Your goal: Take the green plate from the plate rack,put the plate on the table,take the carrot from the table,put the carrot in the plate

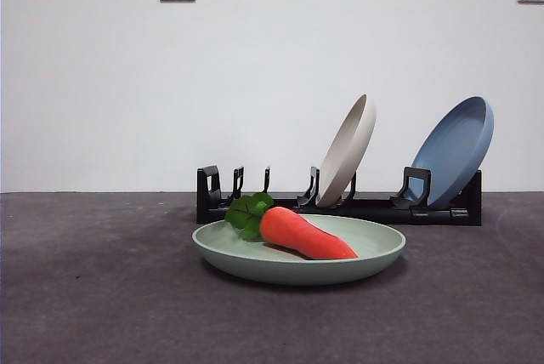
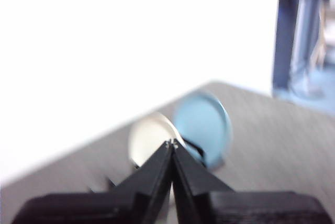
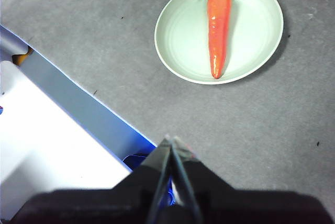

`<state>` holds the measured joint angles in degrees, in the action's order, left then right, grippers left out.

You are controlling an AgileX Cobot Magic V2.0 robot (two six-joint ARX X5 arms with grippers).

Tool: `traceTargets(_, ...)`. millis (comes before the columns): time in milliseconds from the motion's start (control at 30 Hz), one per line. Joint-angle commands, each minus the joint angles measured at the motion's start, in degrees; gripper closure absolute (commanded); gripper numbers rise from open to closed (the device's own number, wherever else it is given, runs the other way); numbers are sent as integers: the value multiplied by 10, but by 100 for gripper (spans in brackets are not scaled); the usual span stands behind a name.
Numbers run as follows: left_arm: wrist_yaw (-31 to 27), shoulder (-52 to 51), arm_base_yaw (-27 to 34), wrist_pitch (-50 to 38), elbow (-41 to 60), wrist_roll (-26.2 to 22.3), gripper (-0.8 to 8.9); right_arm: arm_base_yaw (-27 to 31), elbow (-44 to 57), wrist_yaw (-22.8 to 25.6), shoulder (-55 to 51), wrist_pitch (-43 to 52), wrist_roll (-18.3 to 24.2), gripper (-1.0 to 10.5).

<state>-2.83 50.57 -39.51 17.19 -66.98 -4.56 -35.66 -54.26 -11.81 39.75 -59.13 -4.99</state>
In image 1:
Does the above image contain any beige round plate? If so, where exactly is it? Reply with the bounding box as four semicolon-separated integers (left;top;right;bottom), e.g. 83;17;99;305
315;93;378;208

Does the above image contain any pale green round plate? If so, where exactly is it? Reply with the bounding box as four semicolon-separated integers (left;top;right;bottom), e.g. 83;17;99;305
191;213;407;287

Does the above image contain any orange carrot with green leaves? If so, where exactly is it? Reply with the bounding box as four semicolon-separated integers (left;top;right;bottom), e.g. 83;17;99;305
224;191;360;261

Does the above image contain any black plate rack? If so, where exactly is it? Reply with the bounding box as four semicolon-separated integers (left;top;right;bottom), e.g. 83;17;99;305
195;164;484;227

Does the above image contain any blue round plate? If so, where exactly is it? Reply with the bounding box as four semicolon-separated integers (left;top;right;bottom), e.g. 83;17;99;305
410;95;496;208

